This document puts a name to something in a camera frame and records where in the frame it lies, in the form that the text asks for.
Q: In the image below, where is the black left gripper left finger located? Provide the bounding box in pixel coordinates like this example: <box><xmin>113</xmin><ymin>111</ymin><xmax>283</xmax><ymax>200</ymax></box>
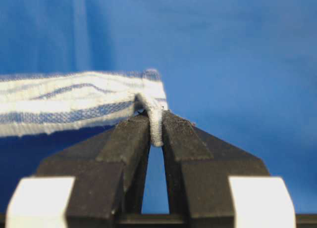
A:
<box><xmin>5</xmin><ymin>113</ymin><xmax>150</xmax><ymax>228</ymax></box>

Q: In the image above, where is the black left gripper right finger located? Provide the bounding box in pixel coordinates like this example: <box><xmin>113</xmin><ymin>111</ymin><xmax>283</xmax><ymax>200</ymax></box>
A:
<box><xmin>162</xmin><ymin>111</ymin><xmax>296</xmax><ymax>228</ymax></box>

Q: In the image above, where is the blue white striped towel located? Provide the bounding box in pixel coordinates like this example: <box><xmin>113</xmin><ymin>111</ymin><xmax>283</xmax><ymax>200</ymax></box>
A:
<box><xmin>0</xmin><ymin>69</ymin><xmax>168</xmax><ymax>147</ymax></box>

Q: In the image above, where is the blue table cloth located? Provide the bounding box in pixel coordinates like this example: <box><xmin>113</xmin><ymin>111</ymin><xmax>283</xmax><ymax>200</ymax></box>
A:
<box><xmin>0</xmin><ymin>0</ymin><xmax>317</xmax><ymax>213</ymax></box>

